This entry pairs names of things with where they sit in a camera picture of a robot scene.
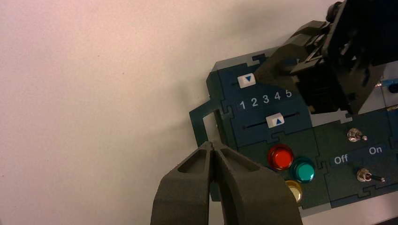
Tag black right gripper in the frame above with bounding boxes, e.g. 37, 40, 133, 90
253, 0, 398, 115

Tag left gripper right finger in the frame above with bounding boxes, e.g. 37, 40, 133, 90
213, 141, 304, 225

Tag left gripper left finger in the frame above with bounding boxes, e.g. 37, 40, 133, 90
150, 141, 215, 225

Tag white slider knob down arrow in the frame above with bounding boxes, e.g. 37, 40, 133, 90
237, 73, 257, 89

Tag white slider knob up arrow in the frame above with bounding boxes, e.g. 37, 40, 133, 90
266, 112, 285, 129

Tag yellow push button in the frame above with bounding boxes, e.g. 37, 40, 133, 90
284, 180, 303, 203

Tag red push button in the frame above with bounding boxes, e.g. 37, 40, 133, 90
267, 144, 295, 171

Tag green push button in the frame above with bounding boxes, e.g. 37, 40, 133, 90
290, 157, 316, 184

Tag blue grey puzzle task board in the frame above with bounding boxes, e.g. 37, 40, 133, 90
189, 46, 398, 218

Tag blue jack socket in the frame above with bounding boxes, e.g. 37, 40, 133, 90
380, 78, 398, 94

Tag metal toggle switch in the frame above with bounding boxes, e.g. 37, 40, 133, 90
356, 168, 386, 183
347, 127, 368, 143

